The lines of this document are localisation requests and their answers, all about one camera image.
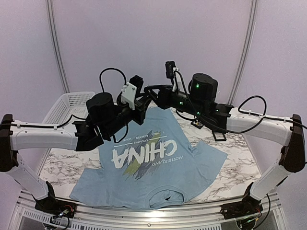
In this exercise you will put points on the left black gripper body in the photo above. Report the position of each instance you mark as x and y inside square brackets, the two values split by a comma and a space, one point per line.
[140, 111]

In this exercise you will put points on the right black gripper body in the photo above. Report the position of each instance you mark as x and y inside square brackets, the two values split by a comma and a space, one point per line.
[166, 103]

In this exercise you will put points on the light blue printed t-shirt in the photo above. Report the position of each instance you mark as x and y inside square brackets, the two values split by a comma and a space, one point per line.
[153, 167]

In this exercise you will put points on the white perforated plastic basket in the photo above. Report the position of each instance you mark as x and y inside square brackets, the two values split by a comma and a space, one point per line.
[68, 104]

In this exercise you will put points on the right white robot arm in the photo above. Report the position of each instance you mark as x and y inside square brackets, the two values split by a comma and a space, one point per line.
[198, 99]

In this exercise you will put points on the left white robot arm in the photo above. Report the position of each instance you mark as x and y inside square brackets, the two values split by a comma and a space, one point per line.
[105, 118]

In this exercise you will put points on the open black brooch box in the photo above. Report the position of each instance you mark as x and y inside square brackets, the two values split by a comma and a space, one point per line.
[197, 124]

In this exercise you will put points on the black square box lid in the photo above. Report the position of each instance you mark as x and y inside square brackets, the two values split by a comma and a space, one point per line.
[218, 136]

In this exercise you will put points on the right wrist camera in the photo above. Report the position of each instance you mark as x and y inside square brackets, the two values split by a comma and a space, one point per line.
[170, 68]

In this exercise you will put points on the right wall aluminium profile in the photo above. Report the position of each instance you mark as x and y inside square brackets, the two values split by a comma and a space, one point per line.
[245, 50]

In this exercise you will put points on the wall aluminium profile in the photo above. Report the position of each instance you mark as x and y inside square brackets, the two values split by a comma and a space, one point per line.
[245, 50]
[56, 46]

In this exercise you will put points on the left wall aluminium profile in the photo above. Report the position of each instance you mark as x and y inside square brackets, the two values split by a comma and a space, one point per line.
[56, 46]

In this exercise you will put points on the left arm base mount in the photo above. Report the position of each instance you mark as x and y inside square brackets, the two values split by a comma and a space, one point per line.
[54, 206]

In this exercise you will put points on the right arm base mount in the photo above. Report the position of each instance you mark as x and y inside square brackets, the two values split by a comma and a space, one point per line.
[247, 206]

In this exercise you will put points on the aluminium front rail frame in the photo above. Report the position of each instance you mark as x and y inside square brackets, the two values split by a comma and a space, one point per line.
[191, 216]

